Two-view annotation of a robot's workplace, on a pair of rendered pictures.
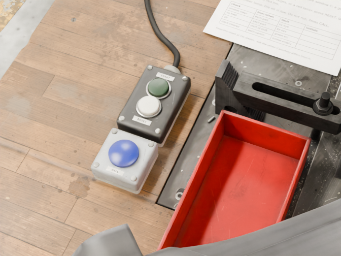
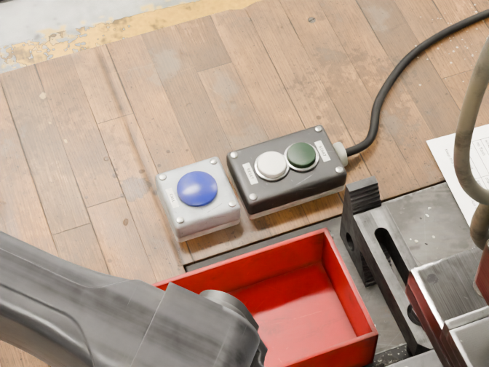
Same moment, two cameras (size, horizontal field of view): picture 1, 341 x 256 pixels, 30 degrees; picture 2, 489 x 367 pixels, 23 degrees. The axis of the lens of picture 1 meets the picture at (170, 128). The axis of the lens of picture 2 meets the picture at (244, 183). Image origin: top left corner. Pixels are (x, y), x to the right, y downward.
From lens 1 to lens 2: 0.47 m
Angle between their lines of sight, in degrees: 21
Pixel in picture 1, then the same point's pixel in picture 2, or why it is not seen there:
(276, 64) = (463, 242)
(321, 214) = (36, 254)
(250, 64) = (436, 218)
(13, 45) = not seen: hidden behind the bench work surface
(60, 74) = (237, 65)
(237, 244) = not seen: outside the picture
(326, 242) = (10, 269)
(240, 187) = (276, 325)
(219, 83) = (347, 197)
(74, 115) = (205, 116)
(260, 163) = (323, 321)
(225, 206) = not seen: hidden behind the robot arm
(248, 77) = (383, 218)
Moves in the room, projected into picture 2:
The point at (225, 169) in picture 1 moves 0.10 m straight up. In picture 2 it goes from (281, 295) to (284, 241)
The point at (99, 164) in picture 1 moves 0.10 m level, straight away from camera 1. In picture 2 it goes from (165, 180) to (212, 108)
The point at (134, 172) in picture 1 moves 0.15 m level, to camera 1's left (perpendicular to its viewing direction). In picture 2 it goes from (188, 215) to (77, 135)
